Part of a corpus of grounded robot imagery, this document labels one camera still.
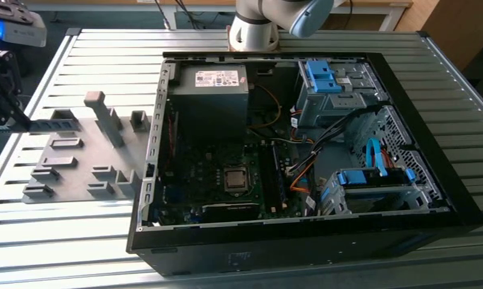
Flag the grey power supply unit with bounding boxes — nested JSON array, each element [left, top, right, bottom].
[[170, 64, 252, 133]]

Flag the blue plastic drive carrier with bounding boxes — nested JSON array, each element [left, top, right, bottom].
[[305, 60, 340, 94]]

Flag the grey metal drive cage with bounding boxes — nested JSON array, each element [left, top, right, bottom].
[[296, 60, 389, 127]]

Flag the black cable bundle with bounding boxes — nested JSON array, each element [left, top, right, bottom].
[[286, 107, 381, 177]]

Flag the grey parts rack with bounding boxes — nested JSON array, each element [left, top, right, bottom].
[[20, 92, 152, 206]]

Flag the grey metal disk bay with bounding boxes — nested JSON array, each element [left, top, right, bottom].
[[318, 168, 451, 216]]

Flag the green motherboard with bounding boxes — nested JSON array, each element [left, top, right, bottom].
[[160, 140, 301, 225]]

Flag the hard disk in blue carrier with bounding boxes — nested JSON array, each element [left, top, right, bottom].
[[336, 168, 417, 196]]

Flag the silver CPU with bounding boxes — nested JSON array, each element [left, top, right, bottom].
[[226, 171, 246, 190]]

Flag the dangling cable with plug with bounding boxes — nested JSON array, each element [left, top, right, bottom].
[[154, 0, 173, 30]]

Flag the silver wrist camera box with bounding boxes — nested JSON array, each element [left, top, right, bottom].
[[0, 8, 48, 48]]

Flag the black graphics card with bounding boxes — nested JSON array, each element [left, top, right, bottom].
[[202, 203, 261, 223]]

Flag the orange wires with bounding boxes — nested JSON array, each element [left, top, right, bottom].
[[289, 158, 318, 199]]

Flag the black open PC case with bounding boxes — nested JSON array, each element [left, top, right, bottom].
[[126, 51, 483, 276]]

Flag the thin red wire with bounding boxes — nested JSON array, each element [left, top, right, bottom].
[[166, 117, 177, 169]]

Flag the wooden cabinet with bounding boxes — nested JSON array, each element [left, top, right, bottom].
[[397, 0, 483, 72]]

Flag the CPU socket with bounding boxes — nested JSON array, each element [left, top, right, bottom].
[[222, 166, 252, 197]]

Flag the thin yellow wire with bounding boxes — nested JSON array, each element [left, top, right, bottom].
[[246, 84, 282, 130]]

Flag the blue flat data cable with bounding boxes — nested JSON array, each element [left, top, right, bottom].
[[364, 137, 389, 177]]

